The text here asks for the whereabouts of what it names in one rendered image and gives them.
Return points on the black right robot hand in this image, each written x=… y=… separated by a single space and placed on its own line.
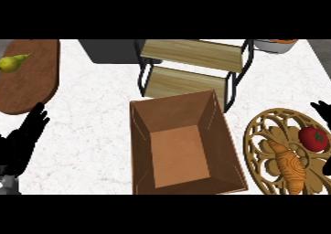
x=329 y=117

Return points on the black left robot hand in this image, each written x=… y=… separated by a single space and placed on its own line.
x=21 y=143

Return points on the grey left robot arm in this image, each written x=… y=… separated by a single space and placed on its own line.
x=4 y=186

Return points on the red tomato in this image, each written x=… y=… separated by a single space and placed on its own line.
x=312 y=139

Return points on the golden ornate round placemat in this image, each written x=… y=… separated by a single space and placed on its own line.
x=266 y=158

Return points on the black-framed wooden tiered shelf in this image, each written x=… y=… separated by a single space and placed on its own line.
x=192 y=68

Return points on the golden-brown croissant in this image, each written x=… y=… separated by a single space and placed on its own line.
x=289 y=166

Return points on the brown oval cutting board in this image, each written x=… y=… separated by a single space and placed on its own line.
x=28 y=76

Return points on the yellow-green pear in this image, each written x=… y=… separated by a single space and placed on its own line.
x=9 y=63

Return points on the white bowl with orange food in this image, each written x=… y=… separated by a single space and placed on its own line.
x=275 y=45

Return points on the brown cardboard box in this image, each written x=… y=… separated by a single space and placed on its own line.
x=183 y=146

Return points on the dark grey rectangular block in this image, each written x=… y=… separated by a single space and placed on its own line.
x=112 y=51

